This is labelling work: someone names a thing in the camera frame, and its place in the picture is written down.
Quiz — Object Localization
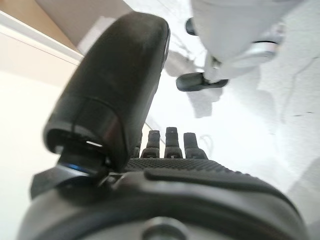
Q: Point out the black left robot foot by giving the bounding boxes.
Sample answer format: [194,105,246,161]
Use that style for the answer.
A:
[175,71,230,93]

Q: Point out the white counter cabinet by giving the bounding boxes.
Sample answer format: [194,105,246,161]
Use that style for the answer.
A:
[0,32,81,208]

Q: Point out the white tall cabinet panel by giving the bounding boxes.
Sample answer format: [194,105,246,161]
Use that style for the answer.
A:
[0,9,85,61]

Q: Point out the black right robot foot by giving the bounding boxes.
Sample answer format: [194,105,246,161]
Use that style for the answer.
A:
[185,16,199,36]

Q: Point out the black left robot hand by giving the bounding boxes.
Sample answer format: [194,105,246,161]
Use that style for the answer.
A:
[16,11,308,240]

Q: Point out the black robot foot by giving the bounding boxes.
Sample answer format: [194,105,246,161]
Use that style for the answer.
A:
[175,71,230,93]
[185,16,199,36]

